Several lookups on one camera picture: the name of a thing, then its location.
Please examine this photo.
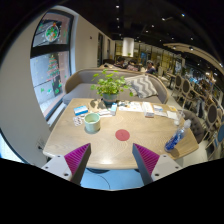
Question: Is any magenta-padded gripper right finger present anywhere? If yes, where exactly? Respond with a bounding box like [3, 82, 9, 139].
[132, 143, 183, 186]

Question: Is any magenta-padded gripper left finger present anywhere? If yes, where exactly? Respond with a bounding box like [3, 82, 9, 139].
[41, 143, 92, 186]

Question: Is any clear bottle with blue label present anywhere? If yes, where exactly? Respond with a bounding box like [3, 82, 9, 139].
[164, 119, 193, 154]

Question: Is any flat round red coaster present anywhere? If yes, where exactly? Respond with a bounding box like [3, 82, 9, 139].
[114, 128, 131, 142]

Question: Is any white blister pack sheet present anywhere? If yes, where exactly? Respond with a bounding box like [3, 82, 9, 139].
[72, 115, 84, 127]

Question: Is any pale green cup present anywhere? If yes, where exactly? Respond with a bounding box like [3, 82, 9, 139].
[83, 112, 102, 134]

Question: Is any blue and white box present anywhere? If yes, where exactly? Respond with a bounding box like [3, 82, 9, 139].
[73, 105, 89, 117]

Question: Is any white paper box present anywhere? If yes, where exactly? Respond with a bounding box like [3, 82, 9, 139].
[141, 101, 155, 118]

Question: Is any white blue card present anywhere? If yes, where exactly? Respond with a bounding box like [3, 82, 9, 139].
[153, 104, 168, 117]

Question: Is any small white paper slip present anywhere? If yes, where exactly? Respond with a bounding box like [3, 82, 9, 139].
[166, 109, 179, 121]

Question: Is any clear plastic cup with straw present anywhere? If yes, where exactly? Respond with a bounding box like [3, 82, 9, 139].
[173, 110, 186, 127]

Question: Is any printed white paper sheet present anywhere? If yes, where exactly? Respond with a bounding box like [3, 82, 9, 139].
[118, 101, 144, 113]

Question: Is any small blue tissue pack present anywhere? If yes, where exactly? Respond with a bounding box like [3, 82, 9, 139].
[109, 102, 119, 117]

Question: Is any grey tufted armchair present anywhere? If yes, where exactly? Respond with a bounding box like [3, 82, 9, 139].
[183, 109, 206, 144]

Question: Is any grey curved sofa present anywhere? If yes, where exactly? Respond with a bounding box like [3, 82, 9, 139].
[62, 67, 170, 106]

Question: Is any grey chevron pillow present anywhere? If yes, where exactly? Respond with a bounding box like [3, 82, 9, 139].
[124, 74, 158, 99]

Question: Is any group of round-backed chairs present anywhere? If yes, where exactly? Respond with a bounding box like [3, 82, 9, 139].
[173, 73, 224, 158]

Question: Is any green potted plant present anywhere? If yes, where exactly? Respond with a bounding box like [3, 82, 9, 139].
[90, 68, 134, 108]

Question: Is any window with festive stickers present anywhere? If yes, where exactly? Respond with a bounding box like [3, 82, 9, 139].
[29, 9, 75, 121]

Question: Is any person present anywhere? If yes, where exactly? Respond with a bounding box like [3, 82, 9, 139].
[128, 59, 139, 72]
[145, 59, 157, 75]
[116, 57, 128, 69]

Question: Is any white round pillar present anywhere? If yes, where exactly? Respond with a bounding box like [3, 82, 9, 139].
[121, 37, 135, 58]

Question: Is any group of ceiling lights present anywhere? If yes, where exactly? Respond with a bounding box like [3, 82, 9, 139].
[113, 3, 224, 68]

